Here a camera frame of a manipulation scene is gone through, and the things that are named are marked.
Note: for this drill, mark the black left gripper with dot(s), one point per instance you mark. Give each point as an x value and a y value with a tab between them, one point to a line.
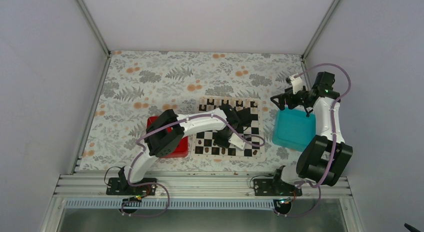
217	141

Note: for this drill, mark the black and white chessboard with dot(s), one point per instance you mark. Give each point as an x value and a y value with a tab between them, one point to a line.
254	134

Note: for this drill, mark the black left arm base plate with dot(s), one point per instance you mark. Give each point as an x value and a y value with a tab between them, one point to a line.
116	187

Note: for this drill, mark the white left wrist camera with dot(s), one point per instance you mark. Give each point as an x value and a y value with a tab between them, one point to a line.
237	142

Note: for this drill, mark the light wooden chess pieces row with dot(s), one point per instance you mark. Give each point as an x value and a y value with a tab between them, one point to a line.
208	103

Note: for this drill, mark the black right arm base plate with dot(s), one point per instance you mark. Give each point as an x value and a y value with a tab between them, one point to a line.
269	187

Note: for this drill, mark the red plastic tray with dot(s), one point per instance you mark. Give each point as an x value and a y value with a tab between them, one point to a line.
181	150

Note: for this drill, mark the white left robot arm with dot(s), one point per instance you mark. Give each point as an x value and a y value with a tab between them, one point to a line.
163	136

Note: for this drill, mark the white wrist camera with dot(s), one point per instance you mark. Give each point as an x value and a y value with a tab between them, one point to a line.
237	142
296	83

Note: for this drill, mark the teal plastic tray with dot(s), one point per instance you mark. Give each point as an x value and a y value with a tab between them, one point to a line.
293	129

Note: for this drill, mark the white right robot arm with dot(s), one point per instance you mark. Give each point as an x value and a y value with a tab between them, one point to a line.
327	155

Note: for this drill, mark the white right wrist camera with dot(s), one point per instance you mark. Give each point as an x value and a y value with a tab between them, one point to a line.
296	83

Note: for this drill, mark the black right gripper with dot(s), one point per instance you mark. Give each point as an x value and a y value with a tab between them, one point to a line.
288	94

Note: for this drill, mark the aluminium mounting rail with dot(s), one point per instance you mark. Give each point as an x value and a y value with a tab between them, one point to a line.
185	191

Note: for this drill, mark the floral patterned table mat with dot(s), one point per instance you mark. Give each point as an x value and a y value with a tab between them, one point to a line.
139	85

